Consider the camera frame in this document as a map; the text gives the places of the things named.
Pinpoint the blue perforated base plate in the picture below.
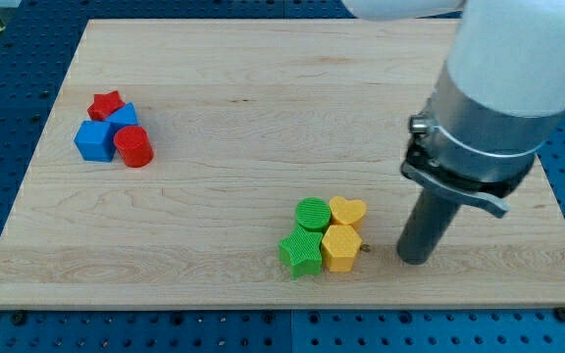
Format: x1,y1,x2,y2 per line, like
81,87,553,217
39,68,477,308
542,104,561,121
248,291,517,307
0,0,565,352

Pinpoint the red cylinder block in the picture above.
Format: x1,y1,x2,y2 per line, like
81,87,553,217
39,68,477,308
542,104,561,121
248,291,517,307
114,126,154,168

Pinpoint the green cylinder block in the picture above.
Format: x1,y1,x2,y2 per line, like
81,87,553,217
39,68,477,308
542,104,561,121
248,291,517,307
294,197,332,232

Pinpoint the green star block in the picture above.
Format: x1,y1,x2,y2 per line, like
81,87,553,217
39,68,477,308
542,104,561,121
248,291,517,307
279,224,323,280

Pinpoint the blue cube block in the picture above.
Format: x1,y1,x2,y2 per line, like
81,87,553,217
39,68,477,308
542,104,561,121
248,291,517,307
74,121,115,162

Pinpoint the yellow hexagon block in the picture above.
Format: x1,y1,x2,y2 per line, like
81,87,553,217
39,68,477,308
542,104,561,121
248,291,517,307
321,225,362,273

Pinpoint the silver clamp with lever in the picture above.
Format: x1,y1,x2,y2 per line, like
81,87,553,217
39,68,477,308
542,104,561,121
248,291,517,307
401,99,535,218

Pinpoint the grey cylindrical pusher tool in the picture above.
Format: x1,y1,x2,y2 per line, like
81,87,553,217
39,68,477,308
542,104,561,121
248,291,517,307
396,189,461,265

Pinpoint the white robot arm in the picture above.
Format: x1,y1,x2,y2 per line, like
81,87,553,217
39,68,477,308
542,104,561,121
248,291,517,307
343,0,565,182

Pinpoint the red star block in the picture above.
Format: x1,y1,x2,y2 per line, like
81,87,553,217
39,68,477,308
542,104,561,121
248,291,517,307
87,90,126,122

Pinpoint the wooden board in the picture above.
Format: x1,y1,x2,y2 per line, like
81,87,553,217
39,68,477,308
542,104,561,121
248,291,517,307
0,20,565,311

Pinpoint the yellow heart block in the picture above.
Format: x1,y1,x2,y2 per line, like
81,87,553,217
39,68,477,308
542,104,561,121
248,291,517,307
329,196,367,231

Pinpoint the blue triangle block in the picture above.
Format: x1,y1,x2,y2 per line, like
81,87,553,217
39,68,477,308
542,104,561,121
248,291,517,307
105,103,139,132

